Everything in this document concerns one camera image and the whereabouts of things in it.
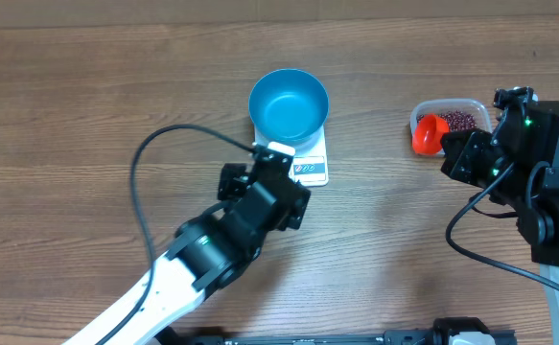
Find clear plastic food container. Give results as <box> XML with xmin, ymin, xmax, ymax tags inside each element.
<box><xmin>409</xmin><ymin>99</ymin><xmax>492</xmax><ymax>156</ymax></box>

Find white digital kitchen scale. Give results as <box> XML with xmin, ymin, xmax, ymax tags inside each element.
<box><xmin>254</xmin><ymin>125</ymin><xmax>329</xmax><ymax>187</ymax></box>

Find red adzuki beans in container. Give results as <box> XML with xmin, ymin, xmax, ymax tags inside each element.
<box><xmin>435</xmin><ymin>110</ymin><xmax>477</xmax><ymax>132</ymax></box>

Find orange scoop with blue handle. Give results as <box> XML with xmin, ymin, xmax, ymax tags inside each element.
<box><xmin>411</xmin><ymin>113</ymin><xmax>450</xmax><ymax>155</ymax></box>

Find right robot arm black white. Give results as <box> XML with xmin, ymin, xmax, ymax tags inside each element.
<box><xmin>440</xmin><ymin>87</ymin><xmax>559</xmax><ymax>344</ymax></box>

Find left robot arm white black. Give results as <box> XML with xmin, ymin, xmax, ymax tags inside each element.
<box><xmin>68</xmin><ymin>142</ymin><xmax>311</xmax><ymax>344</ymax></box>

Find blue plastic bowl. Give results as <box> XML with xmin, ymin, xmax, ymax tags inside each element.
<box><xmin>247</xmin><ymin>68</ymin><xmax>330</xmax><ymax>145</ymax></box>

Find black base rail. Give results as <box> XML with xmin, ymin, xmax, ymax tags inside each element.
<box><xmin>149</xmin><ymin>317</ymin><xmax>518</xmax><ymax>345</ymax></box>

